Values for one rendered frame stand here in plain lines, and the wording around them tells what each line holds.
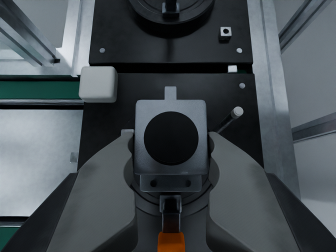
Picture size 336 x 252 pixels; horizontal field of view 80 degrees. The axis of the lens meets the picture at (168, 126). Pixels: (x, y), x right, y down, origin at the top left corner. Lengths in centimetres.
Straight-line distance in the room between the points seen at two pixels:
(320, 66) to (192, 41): 29
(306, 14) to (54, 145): 42
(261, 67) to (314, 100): 18
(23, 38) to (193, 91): 22
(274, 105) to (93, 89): 25
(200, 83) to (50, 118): 25
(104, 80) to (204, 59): 14
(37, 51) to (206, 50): 23
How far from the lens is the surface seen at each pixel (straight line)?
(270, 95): 34
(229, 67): 32
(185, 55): 31
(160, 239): 17
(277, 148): 32
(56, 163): 36
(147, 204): 25
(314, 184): 45
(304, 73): 50
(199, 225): 27
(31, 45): 32
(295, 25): 39
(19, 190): 39
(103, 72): 29
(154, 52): 32
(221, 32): 33
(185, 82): 29
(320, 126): 33
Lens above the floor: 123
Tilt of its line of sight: 77 degrees down
